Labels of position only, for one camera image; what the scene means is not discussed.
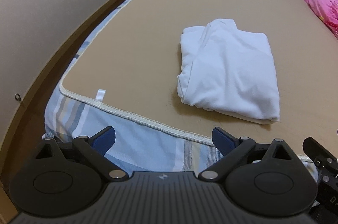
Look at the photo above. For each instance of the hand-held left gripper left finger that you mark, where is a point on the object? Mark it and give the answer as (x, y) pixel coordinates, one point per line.
(104, 140)

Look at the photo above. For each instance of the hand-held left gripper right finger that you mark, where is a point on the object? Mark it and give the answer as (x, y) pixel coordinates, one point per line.
(224, 143)

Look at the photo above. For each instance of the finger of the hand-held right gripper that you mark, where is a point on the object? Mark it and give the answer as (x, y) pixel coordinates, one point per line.
(318, 151)

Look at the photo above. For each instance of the white long-sleeved garment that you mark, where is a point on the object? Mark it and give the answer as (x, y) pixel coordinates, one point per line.
(232, 70)

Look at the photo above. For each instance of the striped bed mattress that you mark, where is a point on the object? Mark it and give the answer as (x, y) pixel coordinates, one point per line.
(148, 144)

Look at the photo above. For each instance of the beige bed mat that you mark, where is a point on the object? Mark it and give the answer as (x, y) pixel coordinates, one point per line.
(137, 41)

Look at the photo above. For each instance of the pink floral quilt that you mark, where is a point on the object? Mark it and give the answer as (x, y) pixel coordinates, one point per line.
(324, 4)

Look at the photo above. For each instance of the small dark wall fitting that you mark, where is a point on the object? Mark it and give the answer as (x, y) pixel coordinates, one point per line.
(17, 97)

